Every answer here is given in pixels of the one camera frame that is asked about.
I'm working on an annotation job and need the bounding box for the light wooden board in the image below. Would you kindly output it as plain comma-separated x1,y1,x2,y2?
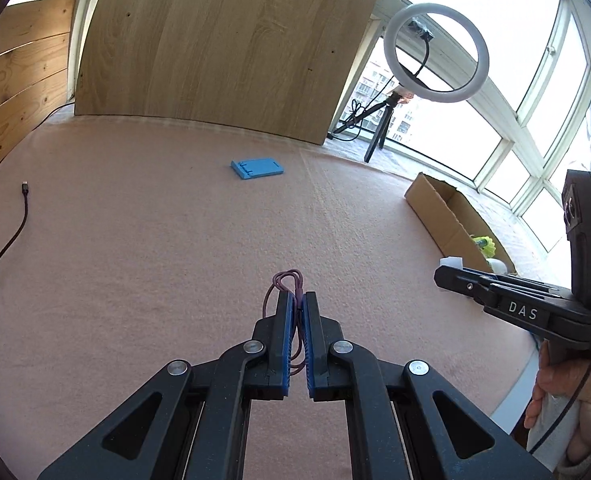
73,0,380,147

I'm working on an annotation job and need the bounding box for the person's right hand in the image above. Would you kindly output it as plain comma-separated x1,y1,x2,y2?
524,342,591,466

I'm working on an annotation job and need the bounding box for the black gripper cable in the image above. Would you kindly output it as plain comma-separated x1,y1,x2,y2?
528,310,591,453

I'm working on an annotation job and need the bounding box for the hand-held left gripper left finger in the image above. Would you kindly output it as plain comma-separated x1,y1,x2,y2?
38,290,296,480

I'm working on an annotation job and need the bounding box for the cardboard box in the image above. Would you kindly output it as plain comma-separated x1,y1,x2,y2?
405,172,516,276

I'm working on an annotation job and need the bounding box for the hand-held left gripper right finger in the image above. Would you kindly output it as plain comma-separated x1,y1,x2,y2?
300,290,551,480

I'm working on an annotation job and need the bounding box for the white ring light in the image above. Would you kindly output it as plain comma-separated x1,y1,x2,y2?
383,2,490,103

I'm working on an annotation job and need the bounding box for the black tripod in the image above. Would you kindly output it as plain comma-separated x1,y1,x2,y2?
333,94,401,163

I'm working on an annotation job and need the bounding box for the black usb cable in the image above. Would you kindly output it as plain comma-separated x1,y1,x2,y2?
0,180,31,292

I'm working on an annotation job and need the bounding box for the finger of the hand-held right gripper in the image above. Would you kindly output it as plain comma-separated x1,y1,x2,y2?
434,266,556,311
458,267,573,298

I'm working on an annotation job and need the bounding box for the blue phone stand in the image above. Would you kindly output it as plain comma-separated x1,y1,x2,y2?
230,157,285,181

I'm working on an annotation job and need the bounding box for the black ring light cable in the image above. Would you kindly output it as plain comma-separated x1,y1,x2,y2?
328,100,366,142

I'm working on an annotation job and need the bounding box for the wooden plank panel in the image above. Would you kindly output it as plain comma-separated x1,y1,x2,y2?
0,0,76,183

